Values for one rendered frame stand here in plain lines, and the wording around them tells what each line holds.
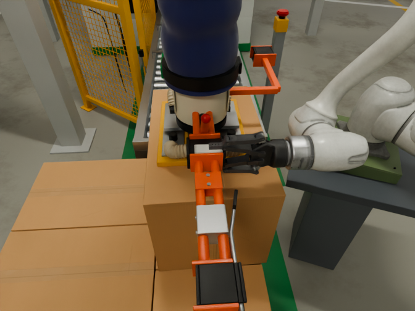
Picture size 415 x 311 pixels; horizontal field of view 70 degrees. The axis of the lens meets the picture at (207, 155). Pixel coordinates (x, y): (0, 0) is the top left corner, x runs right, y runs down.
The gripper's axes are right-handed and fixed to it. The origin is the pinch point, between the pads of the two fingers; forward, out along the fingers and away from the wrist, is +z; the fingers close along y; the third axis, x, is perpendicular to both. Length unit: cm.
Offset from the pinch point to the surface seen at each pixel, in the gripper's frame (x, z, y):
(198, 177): -8.8, 2.6, -1.4
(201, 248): -26.5, 2.7, -0.8
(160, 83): 130, 24, 52
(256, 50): 56, -23, -3
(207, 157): -2.9, 0.1, -2.2
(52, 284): -7, 55, 54
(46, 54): 129, 94, 30
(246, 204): -4.2, -11.0, 15.7
